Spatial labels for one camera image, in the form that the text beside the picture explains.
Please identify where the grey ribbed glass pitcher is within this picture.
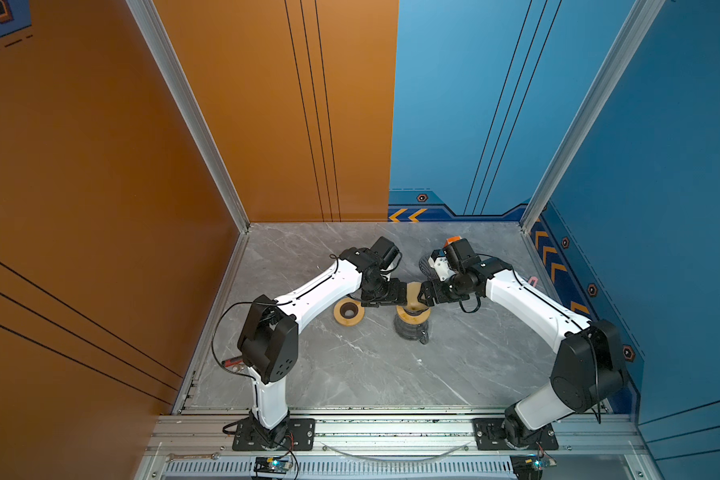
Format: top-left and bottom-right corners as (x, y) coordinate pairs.
(393, 319), (429, 345)

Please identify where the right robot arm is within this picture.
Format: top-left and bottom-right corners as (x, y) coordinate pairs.
(417, 237), (628, 449)

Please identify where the metal wrench set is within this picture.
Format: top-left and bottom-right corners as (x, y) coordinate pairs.
(222, 356), (245, 372)

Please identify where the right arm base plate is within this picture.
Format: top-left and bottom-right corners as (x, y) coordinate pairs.
(472, 418), (559, 451)

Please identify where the right circuit board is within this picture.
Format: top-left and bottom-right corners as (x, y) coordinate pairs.
(510, 456), (557, 480)

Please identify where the left green circuit board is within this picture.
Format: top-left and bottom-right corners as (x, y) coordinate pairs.
(252, 456), (296, 479)

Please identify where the grey glass dripper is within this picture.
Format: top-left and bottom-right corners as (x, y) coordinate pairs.
(419, 255), (437, 277)

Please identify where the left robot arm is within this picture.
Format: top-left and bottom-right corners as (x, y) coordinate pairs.
(237, 237), (406, 433)

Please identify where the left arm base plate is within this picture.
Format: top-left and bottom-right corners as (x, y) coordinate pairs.
(232, 416), (316, 452)

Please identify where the orange coffee filter box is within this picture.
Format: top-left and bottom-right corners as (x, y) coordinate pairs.
(444, 236), (462, 247)

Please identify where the brown paper coffee filter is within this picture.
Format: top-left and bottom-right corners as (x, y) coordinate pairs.
(404, 282), (430, 316)

